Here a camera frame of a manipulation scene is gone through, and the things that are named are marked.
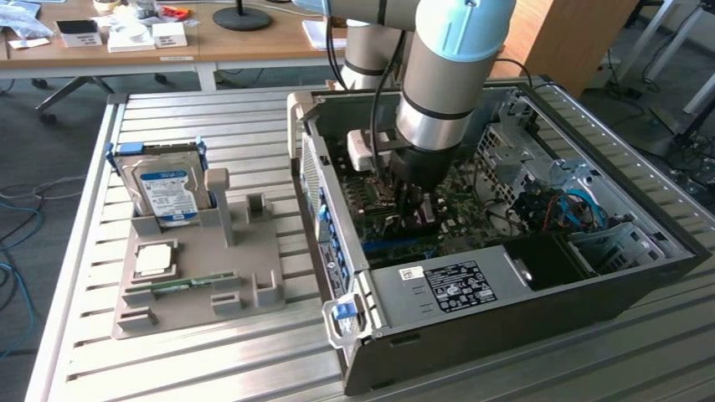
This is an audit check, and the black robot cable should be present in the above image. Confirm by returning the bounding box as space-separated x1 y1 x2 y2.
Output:
323 0 410 177

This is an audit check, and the white box with black top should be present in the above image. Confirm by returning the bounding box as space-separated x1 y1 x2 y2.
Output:
54 19 104 49

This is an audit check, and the black power connector bundle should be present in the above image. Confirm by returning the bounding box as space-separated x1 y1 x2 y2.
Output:
511 190 558 234

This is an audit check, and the hard disk with blue label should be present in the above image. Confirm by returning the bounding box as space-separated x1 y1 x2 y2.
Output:
114 144 207 229

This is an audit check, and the black graphics card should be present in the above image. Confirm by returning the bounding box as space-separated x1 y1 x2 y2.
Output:
366 211 443 248

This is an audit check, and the orange red wire bundle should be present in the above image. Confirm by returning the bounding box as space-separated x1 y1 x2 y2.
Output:
545 193 562 230

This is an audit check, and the blue floor cable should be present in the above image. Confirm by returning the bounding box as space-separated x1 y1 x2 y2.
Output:
0 200 46 361

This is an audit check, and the perforated metal disk bay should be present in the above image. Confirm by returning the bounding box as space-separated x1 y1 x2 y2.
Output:
472 121 566 200

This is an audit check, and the black open PC case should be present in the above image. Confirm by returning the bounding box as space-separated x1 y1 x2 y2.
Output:
286 75 715 397

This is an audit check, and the clear plastic bag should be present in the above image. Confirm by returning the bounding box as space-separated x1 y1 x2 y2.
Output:
0 12 55 41

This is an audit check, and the black round lamp base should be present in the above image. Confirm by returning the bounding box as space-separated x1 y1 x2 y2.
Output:
211 0 274 31

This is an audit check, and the blue expansion slot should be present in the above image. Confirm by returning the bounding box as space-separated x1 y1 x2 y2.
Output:
362 239 420 255

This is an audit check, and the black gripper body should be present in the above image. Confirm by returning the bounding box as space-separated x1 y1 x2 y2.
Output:
390 143 464 197

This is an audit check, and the wooden office desk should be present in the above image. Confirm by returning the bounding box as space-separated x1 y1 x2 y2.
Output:
0 0 203 125
198 0 507 91

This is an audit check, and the black cable over case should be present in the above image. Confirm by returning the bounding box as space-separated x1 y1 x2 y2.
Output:
494 58 561 91

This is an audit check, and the small white box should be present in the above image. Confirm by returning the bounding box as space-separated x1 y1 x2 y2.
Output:
151 22 188 49

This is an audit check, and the silver CPU chip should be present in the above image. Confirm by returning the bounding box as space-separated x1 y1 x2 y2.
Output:
135 245 180 278

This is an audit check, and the blue disk caddy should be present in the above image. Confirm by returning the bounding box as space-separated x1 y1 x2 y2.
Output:
104 140 216 210

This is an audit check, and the grey parts rack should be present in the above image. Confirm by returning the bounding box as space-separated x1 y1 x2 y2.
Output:
110 167 291 343

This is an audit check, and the blue printed packet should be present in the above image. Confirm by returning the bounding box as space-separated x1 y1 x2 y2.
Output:
0 0 44 20

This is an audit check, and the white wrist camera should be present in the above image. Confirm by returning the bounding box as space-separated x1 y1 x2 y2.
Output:
346 128 395 173

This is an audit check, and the flat white box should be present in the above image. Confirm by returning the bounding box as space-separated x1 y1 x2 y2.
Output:
106 35 156 54

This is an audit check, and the white paper stack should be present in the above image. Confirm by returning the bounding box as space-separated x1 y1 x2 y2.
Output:
300 18 348 51

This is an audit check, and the white floor cable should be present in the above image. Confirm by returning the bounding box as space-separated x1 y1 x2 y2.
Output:
0 174 86 202

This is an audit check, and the silver metal disk bay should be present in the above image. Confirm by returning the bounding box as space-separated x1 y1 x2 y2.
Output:
567 217 681 277

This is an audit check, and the blue slot retainer strip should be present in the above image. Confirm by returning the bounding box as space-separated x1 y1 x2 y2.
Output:
316 188 352 290

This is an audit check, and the white tape roll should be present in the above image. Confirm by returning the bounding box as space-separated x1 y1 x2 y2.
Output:
108 23 150 45

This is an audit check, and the grey power supply unit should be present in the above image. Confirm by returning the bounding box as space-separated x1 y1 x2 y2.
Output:
356 245 531 332

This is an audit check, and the white desk leg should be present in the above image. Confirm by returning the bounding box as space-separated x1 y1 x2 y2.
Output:
645 6 706 81
685 71 715 115

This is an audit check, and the blue SATA wire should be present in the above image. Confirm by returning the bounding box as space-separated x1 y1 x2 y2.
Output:
558 188 611 232

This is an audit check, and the wooden cabinet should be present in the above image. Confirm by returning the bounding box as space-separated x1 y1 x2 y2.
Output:
491 0 642 98

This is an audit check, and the green motherboard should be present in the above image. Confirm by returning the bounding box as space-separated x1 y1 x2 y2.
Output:
339 149 507 270

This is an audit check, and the red orange plastic item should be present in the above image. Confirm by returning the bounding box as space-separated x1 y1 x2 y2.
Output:
159 4 195 22

